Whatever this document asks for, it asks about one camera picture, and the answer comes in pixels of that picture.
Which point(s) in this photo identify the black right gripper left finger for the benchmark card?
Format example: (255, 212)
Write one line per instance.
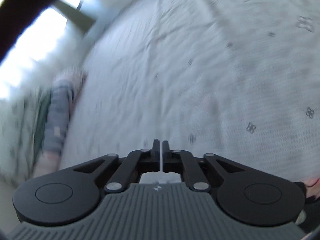
(155, 156)

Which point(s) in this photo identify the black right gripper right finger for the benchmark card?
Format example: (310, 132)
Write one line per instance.
(166, 155)

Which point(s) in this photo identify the black floral pants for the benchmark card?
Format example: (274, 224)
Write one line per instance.
(310, 189)

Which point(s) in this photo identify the grey patterned bed sheet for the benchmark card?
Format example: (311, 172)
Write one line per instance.
(238, 78)

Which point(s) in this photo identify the blue white striped blanket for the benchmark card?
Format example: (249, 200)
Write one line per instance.
(62, 95)

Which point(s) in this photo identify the green folded quilt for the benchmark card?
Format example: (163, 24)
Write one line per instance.
(23, 119)

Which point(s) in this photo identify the green curtain left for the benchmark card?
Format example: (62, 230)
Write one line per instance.
(82, 21)

